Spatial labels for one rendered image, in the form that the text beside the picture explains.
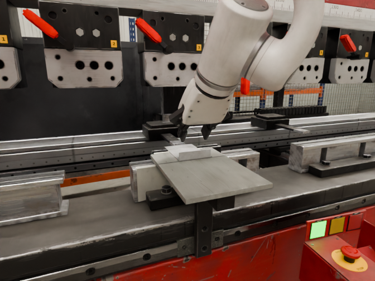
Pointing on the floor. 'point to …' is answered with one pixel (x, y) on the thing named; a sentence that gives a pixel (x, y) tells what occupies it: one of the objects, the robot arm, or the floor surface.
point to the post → (278, 98)
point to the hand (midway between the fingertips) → (194, 132)
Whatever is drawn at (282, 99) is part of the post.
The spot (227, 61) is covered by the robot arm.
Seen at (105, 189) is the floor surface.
